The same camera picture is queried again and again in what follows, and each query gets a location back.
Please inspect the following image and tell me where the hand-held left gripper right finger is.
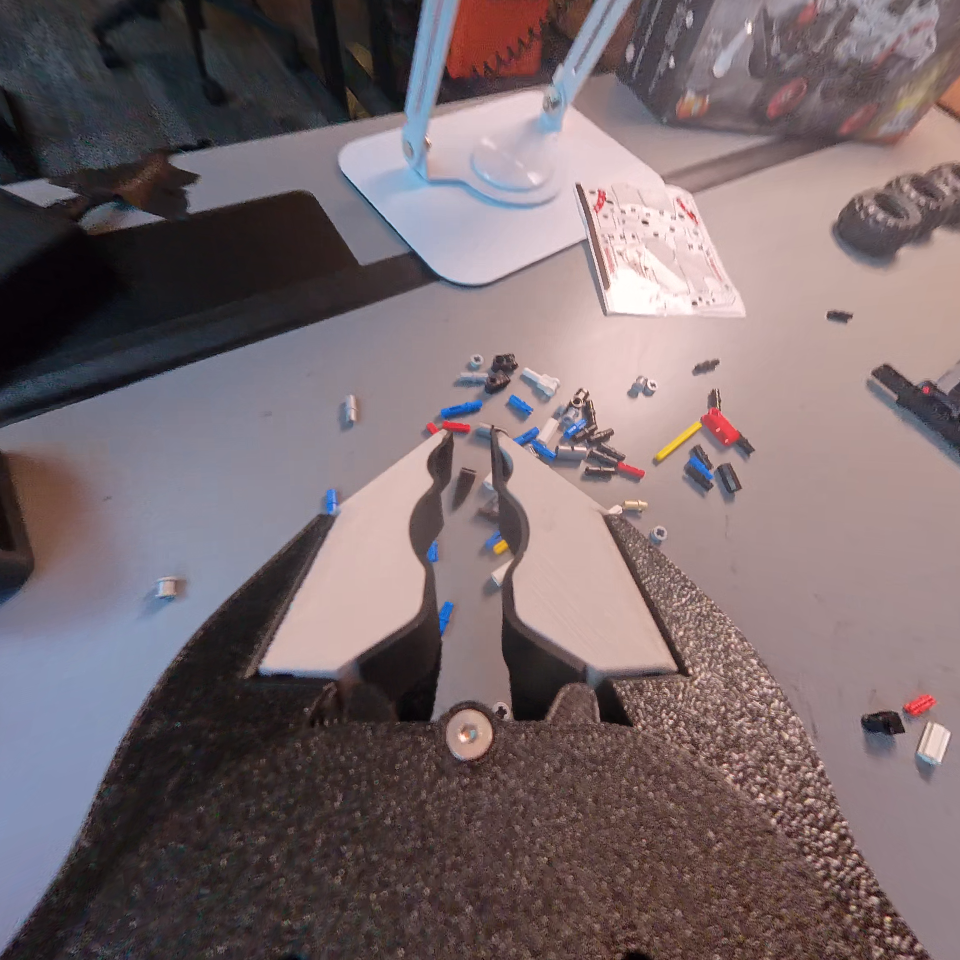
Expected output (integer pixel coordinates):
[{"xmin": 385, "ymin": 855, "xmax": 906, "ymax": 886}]
[{"xmin": 492, "ymin": 428, "xmax": 684, "ymax": 684}]

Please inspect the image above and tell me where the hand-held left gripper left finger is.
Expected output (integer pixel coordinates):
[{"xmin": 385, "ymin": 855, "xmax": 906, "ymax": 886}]
[{"xmin": 258, "ymin": 435, "xmax": 454, "ymax": 684}]

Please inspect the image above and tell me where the pile of small toy pieces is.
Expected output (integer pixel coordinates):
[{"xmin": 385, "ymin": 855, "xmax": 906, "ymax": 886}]
[{"xmin": 425, "ymin": 350, "xmax": 756, "ymax": 549}]

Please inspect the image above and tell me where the white black toy truck model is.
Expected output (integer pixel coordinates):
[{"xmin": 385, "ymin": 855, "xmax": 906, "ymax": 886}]
[{"xmin": 873, "ymin": 360, "xmax": 960, "ymax": 447}]

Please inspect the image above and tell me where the grey desk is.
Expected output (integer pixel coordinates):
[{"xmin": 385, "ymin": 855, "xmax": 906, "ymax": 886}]
[{"xmin": 0, "ymin": 68, "xmax": 960, "ymax": 960}]

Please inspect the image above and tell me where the black desk pad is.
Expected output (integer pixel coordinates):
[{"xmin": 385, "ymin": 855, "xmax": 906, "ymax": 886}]
[{"xmin": 0, "ymin": 188, "xmax": 439, "ymax": 429}]

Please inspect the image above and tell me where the sticker sheet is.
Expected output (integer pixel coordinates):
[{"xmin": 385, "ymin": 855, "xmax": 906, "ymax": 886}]
[{"xmin": 576, "ymin": 180, "xmax": 747, "ymax": 319}]

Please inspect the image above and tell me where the black toy tyre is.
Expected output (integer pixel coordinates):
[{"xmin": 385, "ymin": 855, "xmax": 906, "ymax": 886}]
[
  {"xmin": 836, "ymin": 192, "xmax": 909, "ymax": 256},
  {"xmin": 923, "ymin": 162, "xmax": 960, "ymax": 219},
  {"xmin": 885, "ymin": 174, "xmax": 954, "ymax": 234}
]

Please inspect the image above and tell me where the toy truck set box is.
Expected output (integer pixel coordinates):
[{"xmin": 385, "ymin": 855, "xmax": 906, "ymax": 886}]
[{"xmin": 615, "ymin": 0, "xmax": 960, "ymax": 145}]

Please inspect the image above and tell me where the orange box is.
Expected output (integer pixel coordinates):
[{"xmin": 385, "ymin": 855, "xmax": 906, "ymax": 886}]
[{"xmin": 443, "ymin": 0, "xmax": 598, "ymax": 88}]

